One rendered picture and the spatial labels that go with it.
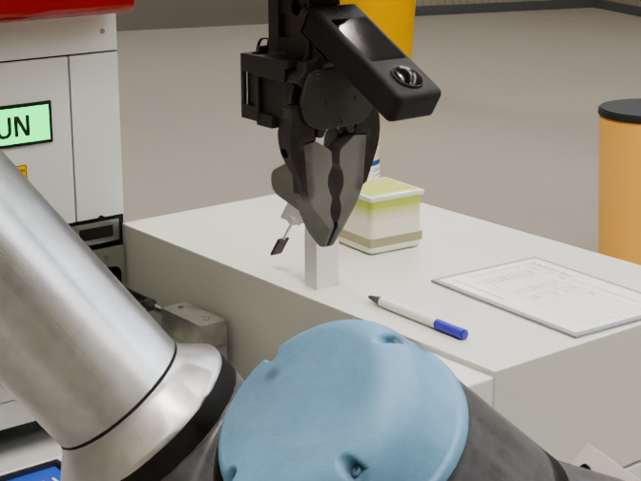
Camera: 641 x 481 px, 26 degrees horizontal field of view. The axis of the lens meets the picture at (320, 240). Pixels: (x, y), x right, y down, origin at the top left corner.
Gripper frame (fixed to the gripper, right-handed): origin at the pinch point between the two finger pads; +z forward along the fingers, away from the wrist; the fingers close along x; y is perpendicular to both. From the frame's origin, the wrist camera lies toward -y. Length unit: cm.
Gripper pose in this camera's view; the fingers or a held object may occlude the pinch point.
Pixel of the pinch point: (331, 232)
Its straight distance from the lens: 110.1
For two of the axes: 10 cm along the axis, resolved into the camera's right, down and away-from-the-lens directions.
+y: -6.3, -2.1, 7.5
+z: 0.0, 9.6, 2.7
